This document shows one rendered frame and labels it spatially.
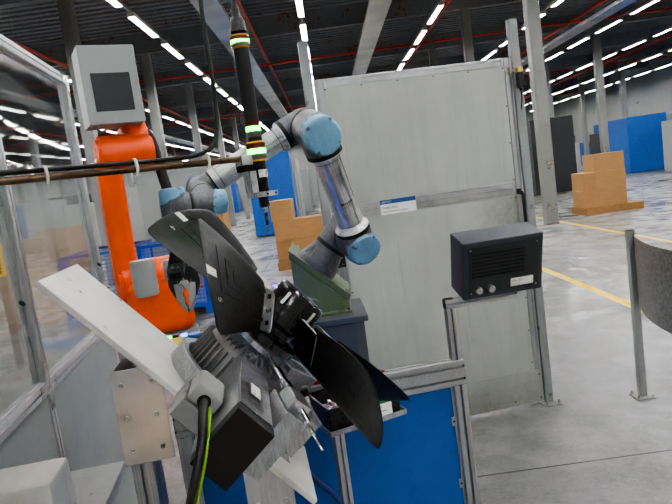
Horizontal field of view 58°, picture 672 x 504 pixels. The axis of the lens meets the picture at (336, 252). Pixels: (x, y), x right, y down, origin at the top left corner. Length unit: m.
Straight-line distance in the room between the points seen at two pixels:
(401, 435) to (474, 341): 1.65
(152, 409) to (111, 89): 4.18
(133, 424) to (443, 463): 1.08
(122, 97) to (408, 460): 4.02
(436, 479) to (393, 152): 1.84
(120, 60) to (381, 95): 2.65
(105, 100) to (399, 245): 2.89
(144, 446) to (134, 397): 0.11
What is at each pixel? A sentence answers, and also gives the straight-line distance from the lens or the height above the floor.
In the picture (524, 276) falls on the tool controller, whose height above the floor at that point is 1.09.
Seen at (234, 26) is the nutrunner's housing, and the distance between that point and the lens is 1.45.
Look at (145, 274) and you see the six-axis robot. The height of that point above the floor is 0.92.
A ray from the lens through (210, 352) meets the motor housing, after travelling 1.29.
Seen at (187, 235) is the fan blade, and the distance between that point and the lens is 1.40.
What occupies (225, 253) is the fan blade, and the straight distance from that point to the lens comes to 1.13.
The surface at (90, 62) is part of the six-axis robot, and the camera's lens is 5.32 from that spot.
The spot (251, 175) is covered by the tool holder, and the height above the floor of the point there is 1.51.
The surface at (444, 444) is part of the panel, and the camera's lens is 2.04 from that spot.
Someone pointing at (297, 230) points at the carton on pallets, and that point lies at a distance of 10.64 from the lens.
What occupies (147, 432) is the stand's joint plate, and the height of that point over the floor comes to 1.01.
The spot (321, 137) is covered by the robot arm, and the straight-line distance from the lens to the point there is 1.80.
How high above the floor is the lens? 1.47
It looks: 7 degrees down
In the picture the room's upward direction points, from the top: 8 degrees counter-clockwise
